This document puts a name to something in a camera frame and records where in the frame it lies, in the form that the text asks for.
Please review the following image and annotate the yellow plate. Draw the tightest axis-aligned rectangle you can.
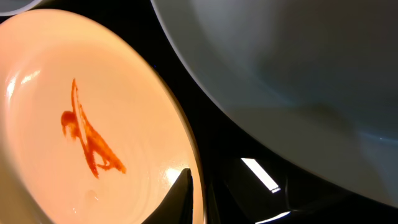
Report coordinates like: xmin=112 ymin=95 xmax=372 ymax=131
xmin=1 ymin=9 xmax=206 ymax=223

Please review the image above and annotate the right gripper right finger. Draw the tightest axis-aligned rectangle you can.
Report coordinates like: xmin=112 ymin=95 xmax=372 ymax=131
xmin=212 ymin=158 xmax=397 ymax=224

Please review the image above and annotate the black round tray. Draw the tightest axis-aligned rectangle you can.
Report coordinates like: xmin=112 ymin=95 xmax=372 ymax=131
xmin=0 ymin=0 xmax=398 ymax=224

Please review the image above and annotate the light blue plate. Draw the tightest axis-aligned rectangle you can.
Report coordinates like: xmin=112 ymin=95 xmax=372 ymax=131
xmin=0 ymin=0 xmax=42 ymax=17
xmin=152 ymin=0 xmax=397 ymax=207

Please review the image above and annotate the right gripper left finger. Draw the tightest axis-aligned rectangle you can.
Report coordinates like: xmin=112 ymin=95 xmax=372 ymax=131
xmin=142 ymin=168 xmax=193 ymax=224

